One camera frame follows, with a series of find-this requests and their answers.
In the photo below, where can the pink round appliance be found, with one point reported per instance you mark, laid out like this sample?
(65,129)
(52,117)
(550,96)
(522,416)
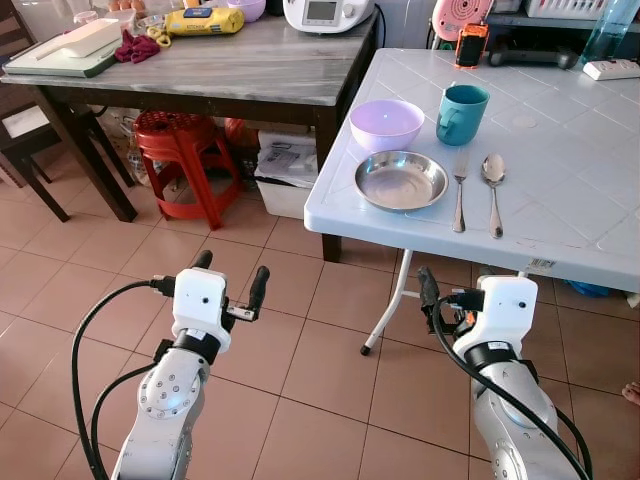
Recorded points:
(455,12)

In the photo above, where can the white plastic folding table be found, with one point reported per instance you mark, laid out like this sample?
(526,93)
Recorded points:
(560,170)

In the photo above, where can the small steel bowl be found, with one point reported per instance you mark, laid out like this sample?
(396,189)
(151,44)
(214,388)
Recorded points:
(152,21)

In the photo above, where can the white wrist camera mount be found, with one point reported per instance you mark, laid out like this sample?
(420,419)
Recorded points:
(200,300)
(510,305)

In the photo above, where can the white power strip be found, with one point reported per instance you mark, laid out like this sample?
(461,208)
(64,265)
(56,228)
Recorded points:
(612,70)

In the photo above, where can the maroon cloth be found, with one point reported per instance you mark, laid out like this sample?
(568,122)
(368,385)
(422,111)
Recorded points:
(135,48)

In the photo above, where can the yellow kitchen package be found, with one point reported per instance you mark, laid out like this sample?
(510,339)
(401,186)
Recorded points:
(205,22)

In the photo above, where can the white kitchen appliance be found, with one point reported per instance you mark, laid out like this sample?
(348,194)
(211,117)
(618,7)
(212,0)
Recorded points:
(330,15)

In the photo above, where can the teal plastic mug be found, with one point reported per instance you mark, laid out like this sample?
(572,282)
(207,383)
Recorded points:
(462,115)

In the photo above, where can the blue plastic bottle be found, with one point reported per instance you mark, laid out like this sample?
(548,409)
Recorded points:
(610,30)

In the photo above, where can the small pink lidded container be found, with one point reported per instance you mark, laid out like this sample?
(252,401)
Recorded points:
(85,17)

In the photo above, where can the person's bare foot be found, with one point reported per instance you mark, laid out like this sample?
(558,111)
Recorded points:
(632,394)

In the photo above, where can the pale green tray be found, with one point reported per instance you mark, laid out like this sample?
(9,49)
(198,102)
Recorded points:
(50,66)

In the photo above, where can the dark wooden chair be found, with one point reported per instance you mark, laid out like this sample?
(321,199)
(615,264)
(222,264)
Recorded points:
(20,130)

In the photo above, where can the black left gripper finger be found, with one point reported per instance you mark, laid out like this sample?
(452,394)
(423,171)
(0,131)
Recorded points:
(259,288)
(202,261)

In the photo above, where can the steel fork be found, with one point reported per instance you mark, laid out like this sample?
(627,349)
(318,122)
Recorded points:
(460,195)

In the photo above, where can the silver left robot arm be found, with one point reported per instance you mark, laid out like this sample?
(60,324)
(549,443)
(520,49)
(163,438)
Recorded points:
(165,400)

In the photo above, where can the blue plastic item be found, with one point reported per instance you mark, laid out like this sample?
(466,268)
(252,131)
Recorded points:
(588,289)

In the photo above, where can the white storage box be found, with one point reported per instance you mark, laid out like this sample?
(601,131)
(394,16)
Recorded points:
(285,175)

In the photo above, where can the wooden table with grey top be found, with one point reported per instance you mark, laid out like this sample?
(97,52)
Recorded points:
(220,70)

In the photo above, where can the steel spoon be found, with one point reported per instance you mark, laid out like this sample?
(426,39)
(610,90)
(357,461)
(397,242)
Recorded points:
(493,170)

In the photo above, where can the red plastic stool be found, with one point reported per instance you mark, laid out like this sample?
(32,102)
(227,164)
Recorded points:
(185,135)

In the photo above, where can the stainless steel plate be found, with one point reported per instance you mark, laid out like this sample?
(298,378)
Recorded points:
(401,182)

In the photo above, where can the orange and black device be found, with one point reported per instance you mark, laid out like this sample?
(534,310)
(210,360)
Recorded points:
(471,46)

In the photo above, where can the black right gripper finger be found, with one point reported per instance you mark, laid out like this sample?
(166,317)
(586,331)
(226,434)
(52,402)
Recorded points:
(429,288)

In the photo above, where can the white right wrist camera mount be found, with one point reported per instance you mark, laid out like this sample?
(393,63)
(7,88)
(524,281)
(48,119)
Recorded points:
(510,305)

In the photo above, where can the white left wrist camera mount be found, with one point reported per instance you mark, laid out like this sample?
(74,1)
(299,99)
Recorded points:
(200,300)

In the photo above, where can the barcode sticker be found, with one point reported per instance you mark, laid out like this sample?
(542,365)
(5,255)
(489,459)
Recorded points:
(541,264)

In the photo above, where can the black shelf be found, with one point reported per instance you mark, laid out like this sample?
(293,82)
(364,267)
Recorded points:
(535,55)

